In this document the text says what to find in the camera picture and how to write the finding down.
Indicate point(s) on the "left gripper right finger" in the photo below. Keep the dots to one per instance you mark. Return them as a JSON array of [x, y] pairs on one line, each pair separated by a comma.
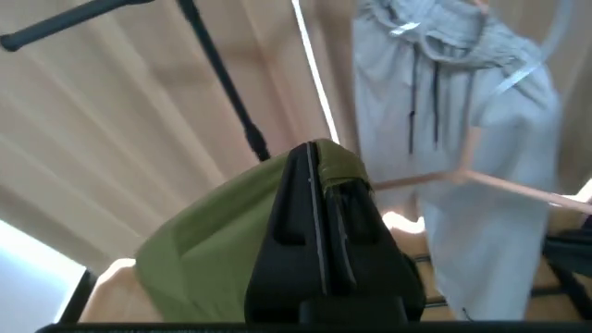
[[374, 277]]

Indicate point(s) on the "window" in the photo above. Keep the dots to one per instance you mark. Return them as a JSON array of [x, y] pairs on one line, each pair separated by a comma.
[[32, 282]]

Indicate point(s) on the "olive green garment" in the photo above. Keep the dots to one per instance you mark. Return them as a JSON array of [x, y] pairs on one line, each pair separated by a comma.
[[208, 259]]

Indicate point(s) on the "pale grey shorts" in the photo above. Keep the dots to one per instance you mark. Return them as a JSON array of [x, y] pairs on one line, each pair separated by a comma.
[[485, 231]]

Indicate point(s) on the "black clothes rack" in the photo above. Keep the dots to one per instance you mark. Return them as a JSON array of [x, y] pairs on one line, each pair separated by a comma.
[[217, 69]]

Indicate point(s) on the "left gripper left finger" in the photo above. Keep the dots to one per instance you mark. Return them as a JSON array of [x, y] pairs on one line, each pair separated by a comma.
[[287, 277]]

